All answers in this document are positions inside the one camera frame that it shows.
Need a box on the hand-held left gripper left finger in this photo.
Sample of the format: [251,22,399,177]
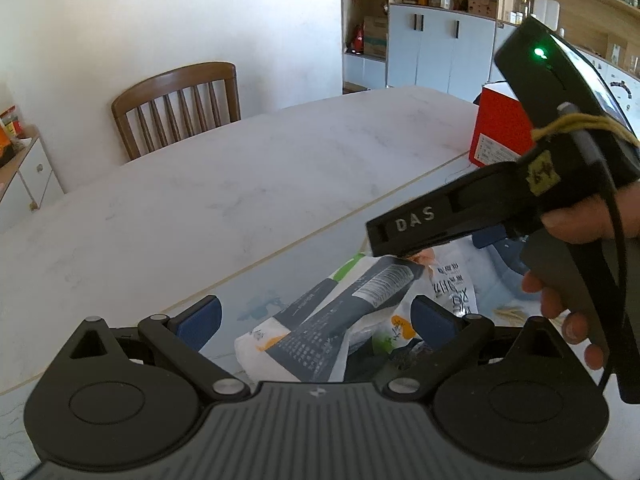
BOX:
[64,295,249,403]

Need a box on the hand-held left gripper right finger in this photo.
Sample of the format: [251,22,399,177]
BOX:
[384,294,571,404]

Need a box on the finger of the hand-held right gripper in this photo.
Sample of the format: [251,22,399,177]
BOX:
[472,225,526,251]

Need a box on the white orange sachet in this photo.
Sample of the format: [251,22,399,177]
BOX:
[405,237,481,318]

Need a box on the red cardboard box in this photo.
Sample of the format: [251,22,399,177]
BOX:
[467,82,538,168]

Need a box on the white grey tissue pack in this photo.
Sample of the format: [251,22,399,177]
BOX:
[234,255,436,386]

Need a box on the white marble desktop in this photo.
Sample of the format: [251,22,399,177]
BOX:
[0,85,640,480]

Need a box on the person's right hand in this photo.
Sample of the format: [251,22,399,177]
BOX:
[521,185,640,372]

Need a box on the blue printed clear table mat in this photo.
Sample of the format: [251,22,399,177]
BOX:
[0,150,640,396]

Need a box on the white wooden sideboard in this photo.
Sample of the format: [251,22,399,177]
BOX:
[0,127,66,233]

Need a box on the brown wooden chair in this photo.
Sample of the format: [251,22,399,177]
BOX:
[111,61,242,163]

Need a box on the white wooden wall cabinet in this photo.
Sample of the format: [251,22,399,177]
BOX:
[341,0,640,111]

